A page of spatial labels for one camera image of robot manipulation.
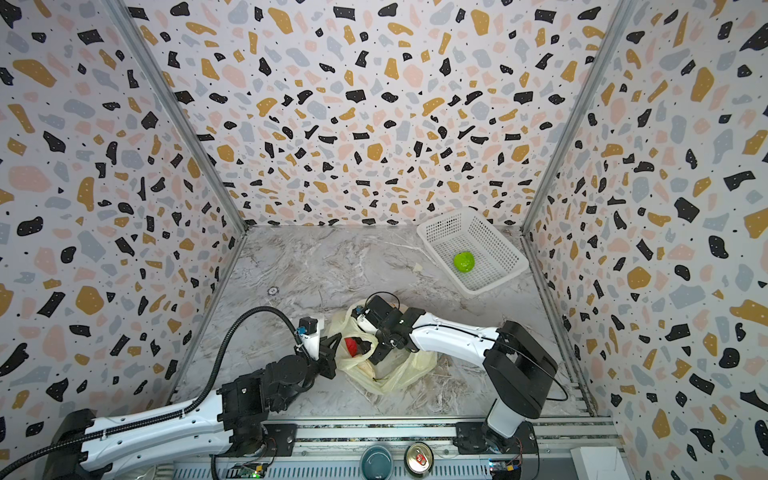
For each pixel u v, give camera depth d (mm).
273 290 1030
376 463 702
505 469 715
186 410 495
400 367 781
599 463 679
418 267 1101
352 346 852
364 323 763
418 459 625
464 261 1034
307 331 616
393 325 648
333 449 732
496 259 1099
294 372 538
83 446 433
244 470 702
